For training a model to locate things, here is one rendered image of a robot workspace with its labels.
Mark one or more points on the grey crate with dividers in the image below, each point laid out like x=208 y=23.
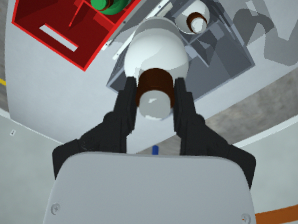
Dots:
x=226 y=56

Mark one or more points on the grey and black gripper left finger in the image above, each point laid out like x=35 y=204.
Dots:
x=110 y=135

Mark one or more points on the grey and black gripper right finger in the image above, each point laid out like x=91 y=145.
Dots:
x=199 y=139

